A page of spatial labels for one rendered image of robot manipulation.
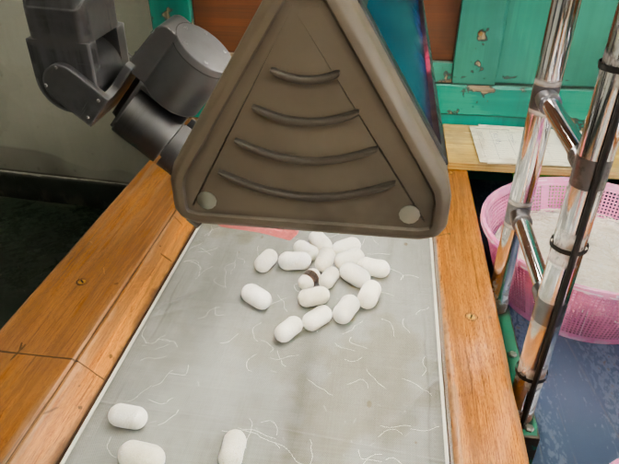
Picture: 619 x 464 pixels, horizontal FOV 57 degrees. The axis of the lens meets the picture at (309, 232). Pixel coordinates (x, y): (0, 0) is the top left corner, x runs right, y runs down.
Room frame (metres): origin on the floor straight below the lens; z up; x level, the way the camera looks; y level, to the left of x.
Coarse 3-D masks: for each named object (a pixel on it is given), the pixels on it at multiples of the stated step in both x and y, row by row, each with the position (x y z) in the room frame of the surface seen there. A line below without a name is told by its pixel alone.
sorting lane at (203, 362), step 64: (192, 256) 0.56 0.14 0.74; (256, 256) 0.56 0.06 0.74; (384, 256) 0.56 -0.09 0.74; (192, 320) 0.44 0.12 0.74; (256, 320) 0.44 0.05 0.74; (384, 320) 0.44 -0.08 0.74; (128, 384) 0.36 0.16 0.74; (192, 384) 0.36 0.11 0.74; (256, 384) 0.36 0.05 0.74; (320, 384) 0.36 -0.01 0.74; (384, 384) 0.36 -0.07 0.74; (192, 448) 0.29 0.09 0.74; (256, 448) 0.29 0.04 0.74; (320, 448) 0.29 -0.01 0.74; (384, 448) 0.29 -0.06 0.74; (448, 448) 0.29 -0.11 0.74
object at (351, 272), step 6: (348, 264) 0.51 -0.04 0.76; (354, 264) 0.51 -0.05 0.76; (342, 270) 0.51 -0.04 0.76; (348, 270) 0.50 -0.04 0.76; (354, 270) 0.50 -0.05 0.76; (360, 270) 0.50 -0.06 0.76; (366, 270) 0.50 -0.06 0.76; (342, 276) 0.50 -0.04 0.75; (348, 276) 0.50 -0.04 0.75; (354, 276) 0.49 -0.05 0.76; (360, 276) 0.49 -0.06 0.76; (366, 276) 0.49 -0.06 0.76; (348, 282) 0.50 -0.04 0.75; (354, 282) 0.49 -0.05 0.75; (360, 282) 0.49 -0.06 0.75
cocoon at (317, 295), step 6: (312, 288) 0.47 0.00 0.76; (318, 288) 0.47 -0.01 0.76; (324, 288) 0.47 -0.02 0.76; (300, 294) 0.46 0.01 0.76; (306, 294) 0.46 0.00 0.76; (312, 294) 0.46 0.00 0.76; (318, 294) 0.46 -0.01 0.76; (324, 294) 0.46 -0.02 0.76; (300, 300) 0.46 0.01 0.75; (306, 300) 0.46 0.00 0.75; (312, 300) 0.46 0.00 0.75; (318, 300) 0.46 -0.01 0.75; (324, 300) 0.46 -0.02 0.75; (306, 306) 0.46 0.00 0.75; (312, 306) 0.46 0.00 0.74
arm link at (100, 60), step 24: (24, 0) 0.49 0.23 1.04; (48, 0) 0.48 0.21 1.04; (72, 0) 0.48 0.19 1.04; (96, 0) 0.50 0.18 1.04; (48, 24) 0.48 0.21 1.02; (72, 24) 0.48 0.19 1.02; (96, 24) 0.50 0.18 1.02; (120, 24) 0.54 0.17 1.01; (48, 48) 0.49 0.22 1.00; (72, 48) 0.48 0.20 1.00; (96, 48) 0.49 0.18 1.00; (120, 48) 0.53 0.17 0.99; (96, 72) 0.48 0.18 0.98; (48, 96) 0.49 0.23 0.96
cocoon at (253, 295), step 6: (246, 288) 0.47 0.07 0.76; (252, 288) 0.47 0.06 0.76; (258, 288) 0.47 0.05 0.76; (246, 294) 0.46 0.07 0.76; (252, 294) 0.46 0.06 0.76; (258, 294) 0.46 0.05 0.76; (264, 294) 0.46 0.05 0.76; (246, 300) 0.46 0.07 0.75; (252, 300) 0.46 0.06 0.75; (258, 300) 0.45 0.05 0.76; (264, 300) 0.45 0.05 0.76; (270, 300) 0.46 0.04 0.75; (252, 306) 0.46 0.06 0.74; (258, 306) 0.45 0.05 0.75; (264, 306) 0.45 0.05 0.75
